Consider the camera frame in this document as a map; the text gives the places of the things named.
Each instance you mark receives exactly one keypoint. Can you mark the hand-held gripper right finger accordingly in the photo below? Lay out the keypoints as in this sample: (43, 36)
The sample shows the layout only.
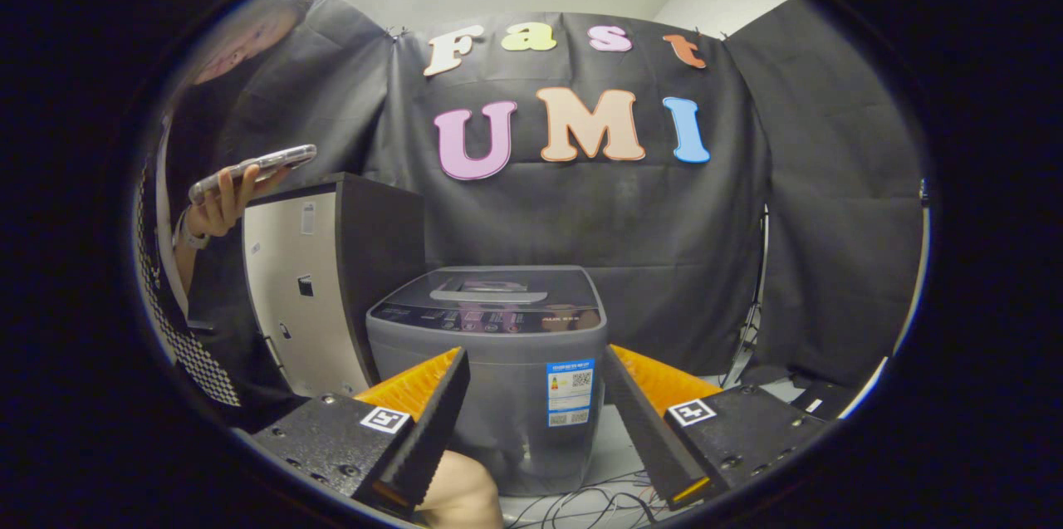
(644, 429)

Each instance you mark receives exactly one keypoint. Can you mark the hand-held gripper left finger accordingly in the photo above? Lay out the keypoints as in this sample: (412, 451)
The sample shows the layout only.
(432, 429)

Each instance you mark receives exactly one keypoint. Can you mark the grey washing machine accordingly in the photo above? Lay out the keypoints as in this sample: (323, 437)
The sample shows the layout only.
(515, 429)

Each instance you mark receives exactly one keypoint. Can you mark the dark washing machine lid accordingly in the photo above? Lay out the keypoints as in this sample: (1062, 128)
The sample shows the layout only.
(548, 284)

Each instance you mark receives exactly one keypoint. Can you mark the person's leg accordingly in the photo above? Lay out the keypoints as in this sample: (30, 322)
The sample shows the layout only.
(465, 496)

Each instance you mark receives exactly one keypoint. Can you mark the black backdrop cloth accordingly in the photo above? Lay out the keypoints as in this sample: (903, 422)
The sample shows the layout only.
(664, 247)

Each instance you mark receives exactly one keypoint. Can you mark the dark cabinet with beige door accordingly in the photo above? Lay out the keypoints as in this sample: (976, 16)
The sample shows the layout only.
(291, 305)

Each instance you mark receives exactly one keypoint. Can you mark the black box with white label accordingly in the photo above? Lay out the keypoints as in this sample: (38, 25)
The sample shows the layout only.
(830, 398)

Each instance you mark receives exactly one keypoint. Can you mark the black and white checkered cloth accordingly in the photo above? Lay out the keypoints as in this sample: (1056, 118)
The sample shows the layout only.
(203, 367)

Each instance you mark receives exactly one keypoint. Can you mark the smartphone in clear case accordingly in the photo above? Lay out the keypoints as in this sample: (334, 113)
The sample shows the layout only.
(266, 164)

